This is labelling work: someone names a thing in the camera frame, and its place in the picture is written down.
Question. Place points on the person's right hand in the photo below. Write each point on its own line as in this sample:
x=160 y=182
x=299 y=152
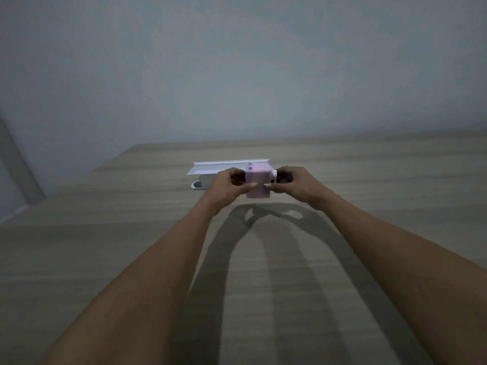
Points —
x=300 y=186

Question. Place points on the person's left hand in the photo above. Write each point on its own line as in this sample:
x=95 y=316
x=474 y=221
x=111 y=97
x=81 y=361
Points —
x=225 y=188

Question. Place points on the person's left thumb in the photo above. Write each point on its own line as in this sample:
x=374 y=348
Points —
x=243 y=185

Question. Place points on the person's right thumb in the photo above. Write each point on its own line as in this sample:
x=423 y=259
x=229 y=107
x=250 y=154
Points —
x=274 y=186

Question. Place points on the pink box-shaped device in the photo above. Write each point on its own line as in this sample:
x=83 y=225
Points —
x=258 y=182

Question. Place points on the person's right forearm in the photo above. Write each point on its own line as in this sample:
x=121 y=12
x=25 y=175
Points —
x=395 y=277

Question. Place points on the person's left forearm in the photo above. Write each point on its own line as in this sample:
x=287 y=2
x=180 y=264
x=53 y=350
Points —
x=144 y=285

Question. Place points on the white plastic tray stand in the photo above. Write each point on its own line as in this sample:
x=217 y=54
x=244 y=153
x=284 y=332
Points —
x=213 y=174

